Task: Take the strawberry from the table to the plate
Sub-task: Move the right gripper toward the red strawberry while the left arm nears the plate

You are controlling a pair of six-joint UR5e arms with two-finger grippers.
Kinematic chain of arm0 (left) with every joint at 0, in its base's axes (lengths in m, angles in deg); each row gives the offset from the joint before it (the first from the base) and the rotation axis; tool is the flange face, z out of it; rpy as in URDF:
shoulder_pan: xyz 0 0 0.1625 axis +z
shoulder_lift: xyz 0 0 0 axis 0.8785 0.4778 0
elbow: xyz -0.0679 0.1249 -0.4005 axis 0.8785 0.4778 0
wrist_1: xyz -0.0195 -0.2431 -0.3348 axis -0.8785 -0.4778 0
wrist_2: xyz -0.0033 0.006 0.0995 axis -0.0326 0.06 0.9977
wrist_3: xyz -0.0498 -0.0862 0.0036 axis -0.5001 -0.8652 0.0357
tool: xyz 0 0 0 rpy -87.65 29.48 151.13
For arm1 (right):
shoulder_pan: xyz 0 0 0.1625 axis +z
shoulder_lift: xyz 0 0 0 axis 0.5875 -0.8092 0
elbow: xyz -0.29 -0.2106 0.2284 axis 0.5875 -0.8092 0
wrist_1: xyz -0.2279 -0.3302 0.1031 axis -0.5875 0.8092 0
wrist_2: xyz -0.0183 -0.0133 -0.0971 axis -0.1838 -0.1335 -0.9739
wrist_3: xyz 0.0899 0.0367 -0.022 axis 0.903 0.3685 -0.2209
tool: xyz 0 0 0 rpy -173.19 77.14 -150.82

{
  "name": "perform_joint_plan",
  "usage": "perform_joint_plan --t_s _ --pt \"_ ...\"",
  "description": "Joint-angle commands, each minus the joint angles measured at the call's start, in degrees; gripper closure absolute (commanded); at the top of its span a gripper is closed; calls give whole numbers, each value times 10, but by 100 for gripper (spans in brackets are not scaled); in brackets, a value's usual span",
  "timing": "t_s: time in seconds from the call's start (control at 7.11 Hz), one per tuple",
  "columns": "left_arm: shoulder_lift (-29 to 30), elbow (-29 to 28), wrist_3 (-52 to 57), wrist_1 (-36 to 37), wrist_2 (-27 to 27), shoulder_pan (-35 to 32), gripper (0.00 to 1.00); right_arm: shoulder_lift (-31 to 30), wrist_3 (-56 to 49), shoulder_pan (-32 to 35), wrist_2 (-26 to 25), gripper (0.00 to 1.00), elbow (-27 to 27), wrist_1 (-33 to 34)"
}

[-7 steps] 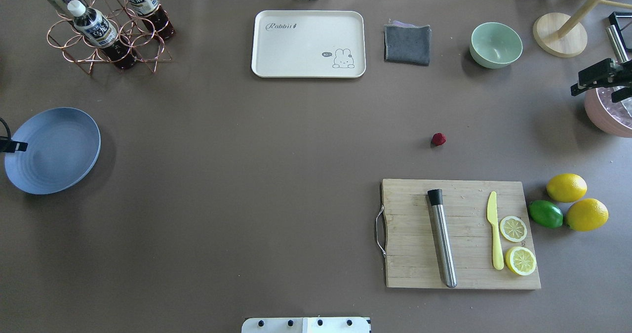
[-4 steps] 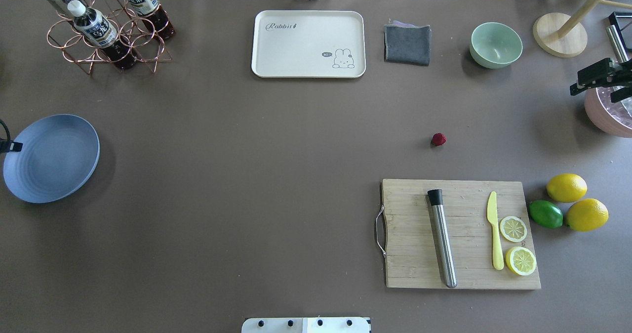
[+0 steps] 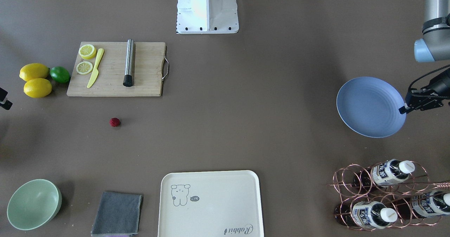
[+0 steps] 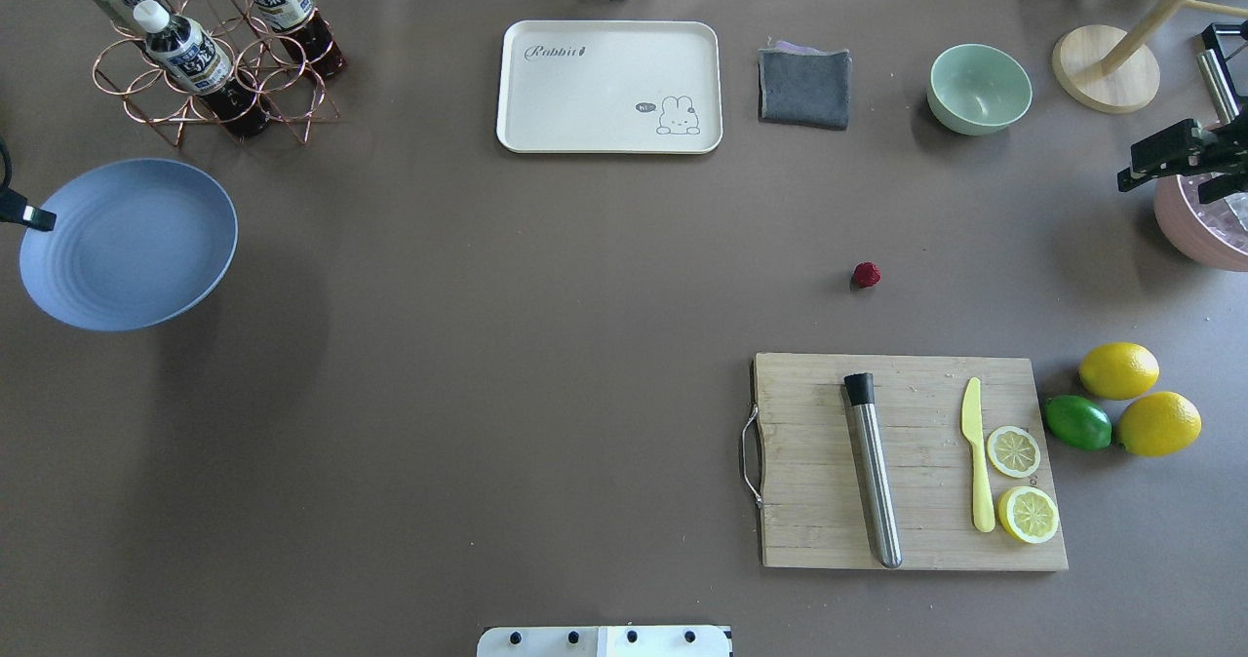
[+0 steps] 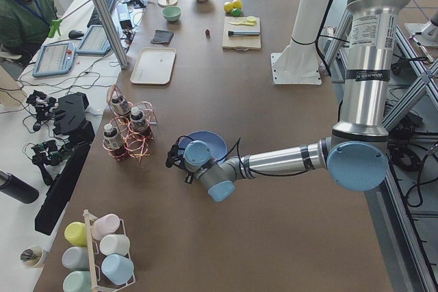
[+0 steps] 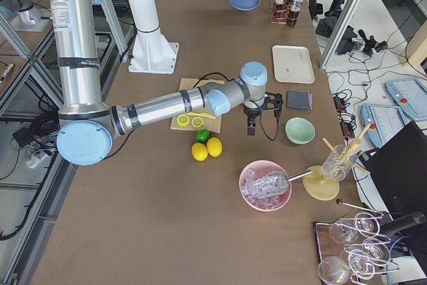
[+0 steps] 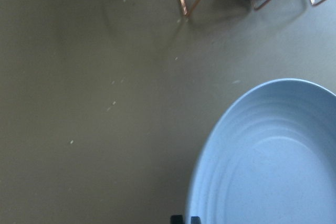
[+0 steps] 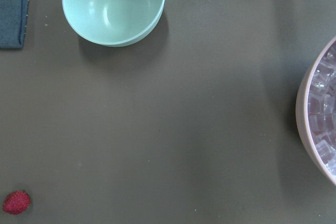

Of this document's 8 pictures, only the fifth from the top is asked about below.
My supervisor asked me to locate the yellow cup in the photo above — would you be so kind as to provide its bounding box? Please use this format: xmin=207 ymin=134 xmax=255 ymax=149
xmin=64 ymin=222 xmax=87 ymax=247

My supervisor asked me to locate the tea bottle front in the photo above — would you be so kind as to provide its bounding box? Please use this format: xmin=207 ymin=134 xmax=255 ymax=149
xmin=103 ymin=123 xmax=128 ymax=161

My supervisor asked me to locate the pink cup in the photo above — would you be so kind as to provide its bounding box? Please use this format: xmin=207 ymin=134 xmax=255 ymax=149
xmin=91 ymin=213 xmax=120 ymax=241

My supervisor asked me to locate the wooden cutting board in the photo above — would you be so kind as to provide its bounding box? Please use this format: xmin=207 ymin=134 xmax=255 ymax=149
xmin=222 ymin=16 xmax=261 ymax=51

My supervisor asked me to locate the copper wire bottle rack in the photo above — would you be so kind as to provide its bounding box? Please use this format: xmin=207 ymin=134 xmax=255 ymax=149
xmin=102 ymin=84 xmax=157 ymax=163

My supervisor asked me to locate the green bowl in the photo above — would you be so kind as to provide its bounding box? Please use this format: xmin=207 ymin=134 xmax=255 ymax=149
xmin=162 ymin=5 xmax=181 ymax=22

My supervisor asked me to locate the blue teach pendant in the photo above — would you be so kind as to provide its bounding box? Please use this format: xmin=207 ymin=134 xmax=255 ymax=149
xmin=32 ymin=42 xmax=75 ymax=78

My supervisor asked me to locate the green lime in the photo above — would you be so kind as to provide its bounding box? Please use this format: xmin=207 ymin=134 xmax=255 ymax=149
xmin=231 ymin=8 xmax=242 ymax=17

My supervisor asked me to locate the white cup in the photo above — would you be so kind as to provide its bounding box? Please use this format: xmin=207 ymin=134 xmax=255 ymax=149
xmin=99 ymin=234 xmax=131 ymax=256

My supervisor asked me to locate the blue round plate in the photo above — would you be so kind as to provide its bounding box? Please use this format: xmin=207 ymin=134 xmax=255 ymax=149
xmin=178 ymin=131 xmax=228 ymax=163

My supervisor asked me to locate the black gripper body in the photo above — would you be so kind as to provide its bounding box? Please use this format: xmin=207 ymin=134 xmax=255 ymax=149
xmin=186 ymin=170 xmax=195 ymax=178

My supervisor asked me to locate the yellow plastic knife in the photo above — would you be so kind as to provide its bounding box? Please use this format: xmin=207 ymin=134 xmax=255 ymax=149
xmin=228 ymin=21 xmax=257 ymax=26

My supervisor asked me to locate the black keyboard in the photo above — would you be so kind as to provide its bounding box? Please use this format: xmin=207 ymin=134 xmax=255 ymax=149
xmin=86 ymin=0 xmax=119 ymax=29

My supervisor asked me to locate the aluminium frame post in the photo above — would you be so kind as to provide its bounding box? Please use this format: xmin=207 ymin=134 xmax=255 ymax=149
xmin=92 ymin=0 xmax=128 ymax=69

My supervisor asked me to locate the person in green sweater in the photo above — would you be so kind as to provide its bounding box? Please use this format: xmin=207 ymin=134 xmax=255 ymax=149
xmin=1 ymin=0 xmax=57 ymax=66

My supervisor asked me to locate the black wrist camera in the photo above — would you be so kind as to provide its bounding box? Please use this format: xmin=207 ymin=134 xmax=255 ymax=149
xmin=166 ymin=144 xmax=185 ymax=170

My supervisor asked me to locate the yellow lemon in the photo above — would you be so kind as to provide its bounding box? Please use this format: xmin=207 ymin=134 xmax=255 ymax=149
xmin=231 ymin=0 xmax=243 ymax=10
xmin=223 ymin=2 xmax=234 ymax=14

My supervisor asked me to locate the folded grey cloth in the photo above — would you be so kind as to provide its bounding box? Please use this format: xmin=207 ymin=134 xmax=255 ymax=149
xmin=151 ymin=29 xmax=174 ymax=44

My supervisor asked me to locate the mint green cup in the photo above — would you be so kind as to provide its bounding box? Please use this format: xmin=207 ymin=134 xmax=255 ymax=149
xmin=62 ymin=271 xmax=92 ymax=292

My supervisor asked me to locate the black stand device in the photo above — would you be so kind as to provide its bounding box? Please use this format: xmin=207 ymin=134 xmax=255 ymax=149
xmin=32 ymin=92 xmax=95 ymax=235

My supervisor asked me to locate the light blue cup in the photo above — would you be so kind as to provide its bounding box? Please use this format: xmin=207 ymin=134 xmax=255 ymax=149
xmin=101 ymin=254 xmax=134 ymax=285

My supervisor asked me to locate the paper cup with utensils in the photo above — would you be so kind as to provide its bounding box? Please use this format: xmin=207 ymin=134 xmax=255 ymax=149
xmin=20 ymin=245 xmax=49 ymax=268

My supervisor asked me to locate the grey cup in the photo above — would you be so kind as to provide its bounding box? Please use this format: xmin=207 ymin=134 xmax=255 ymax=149
xmin=62 ymin=246 xmax=89 ymax=271

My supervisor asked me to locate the cream rabbit tray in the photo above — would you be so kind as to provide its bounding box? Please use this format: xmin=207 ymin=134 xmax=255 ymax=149
xmin=130 ymin=47 xmax=176 ymax=85

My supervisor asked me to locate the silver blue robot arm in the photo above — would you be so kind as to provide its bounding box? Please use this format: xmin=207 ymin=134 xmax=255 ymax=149
xmin=182 ymin=0 xmax=409 ymax=202

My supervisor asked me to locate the black flask bottle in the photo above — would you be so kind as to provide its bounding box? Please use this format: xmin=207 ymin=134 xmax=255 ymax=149
xmin=1 ymin=171 xmax=39 ymax=204

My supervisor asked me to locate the white wire cup rack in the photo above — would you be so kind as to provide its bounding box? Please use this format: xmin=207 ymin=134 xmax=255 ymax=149
xmin=83 ymin=209 xmax=136 ymax=292

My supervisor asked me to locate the black computer mouse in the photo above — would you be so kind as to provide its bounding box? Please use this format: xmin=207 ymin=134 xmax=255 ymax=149
xmin=68 ymin=29 xmax=84 ymax=40

